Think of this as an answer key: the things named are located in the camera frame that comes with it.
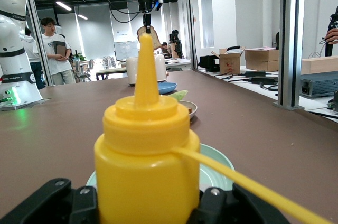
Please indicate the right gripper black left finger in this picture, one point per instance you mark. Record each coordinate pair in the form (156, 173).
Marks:
(52, 203)

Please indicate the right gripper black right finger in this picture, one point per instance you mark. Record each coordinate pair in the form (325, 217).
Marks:
(211, 208)

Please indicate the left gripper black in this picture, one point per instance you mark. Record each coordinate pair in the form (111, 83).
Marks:
(145, 4)

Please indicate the yellow mustard squeeze bottle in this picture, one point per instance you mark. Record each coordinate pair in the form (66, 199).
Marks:
(145, 168)

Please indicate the green lettuce leaf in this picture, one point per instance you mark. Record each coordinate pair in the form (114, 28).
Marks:
(178, 94)

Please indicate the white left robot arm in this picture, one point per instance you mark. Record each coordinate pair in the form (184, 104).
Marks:
(13, 49)

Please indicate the mint green plate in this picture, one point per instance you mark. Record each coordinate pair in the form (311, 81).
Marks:
(216, 166)

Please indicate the blue plate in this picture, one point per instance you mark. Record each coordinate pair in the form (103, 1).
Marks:
(167, 88)

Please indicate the beige plate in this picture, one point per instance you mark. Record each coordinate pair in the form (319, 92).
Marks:
(193, 110)

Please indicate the bystander hand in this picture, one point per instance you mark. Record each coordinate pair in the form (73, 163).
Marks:
(332, 36)

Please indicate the seated person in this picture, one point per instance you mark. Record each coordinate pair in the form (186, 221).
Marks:
(165, 48)

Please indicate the white whiteboard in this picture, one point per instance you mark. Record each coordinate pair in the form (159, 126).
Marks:
(126, 51)

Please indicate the white toaster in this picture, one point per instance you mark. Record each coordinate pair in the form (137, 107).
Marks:
(130, 70)

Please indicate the white office desk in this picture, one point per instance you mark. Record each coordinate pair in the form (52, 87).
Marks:
(179, 63)

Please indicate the wooden office desk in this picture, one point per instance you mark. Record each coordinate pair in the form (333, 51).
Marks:
(111, 70)

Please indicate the fluorescent ceiling light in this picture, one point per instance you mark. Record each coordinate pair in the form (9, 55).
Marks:
(82, 17)
(63, 5)

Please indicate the black equipment case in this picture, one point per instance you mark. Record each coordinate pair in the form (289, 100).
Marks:
(208, 63)

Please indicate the green potted plant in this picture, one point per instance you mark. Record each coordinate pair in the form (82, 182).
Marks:
(80, 57)

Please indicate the grey office chair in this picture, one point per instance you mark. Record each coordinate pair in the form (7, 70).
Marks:
(83, 69)

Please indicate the grey laptop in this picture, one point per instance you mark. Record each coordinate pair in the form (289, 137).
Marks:
(60, 49)

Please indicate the open cardboard box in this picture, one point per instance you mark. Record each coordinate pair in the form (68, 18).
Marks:
(229, 65)

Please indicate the person in white t-shirt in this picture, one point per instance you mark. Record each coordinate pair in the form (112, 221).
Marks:
(56, 63)

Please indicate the person in white hoodie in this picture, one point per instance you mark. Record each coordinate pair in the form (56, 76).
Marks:
(31, 49)

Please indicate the closed cardboard box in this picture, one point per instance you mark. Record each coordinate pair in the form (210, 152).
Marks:
(261, 66)
(261, 55)

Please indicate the black power adapter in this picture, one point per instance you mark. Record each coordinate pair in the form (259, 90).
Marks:
(264, 79)
(255, 74)

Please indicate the grey power supply unit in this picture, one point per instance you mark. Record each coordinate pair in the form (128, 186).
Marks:
(322, 84)

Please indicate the black tripod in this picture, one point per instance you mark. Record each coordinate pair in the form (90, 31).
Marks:
(331, 49)

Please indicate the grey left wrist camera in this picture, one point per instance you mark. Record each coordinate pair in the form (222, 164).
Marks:
(159, 3)

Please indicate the black camera rig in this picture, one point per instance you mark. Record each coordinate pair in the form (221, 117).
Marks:
(176, 44)

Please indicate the dark partition post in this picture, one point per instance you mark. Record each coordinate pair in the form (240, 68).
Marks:
(190, 23)

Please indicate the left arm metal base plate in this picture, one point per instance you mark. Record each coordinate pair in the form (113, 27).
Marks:
(39, 101)

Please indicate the aluminium frame rail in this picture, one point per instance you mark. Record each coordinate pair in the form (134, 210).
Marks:
(39, 39)

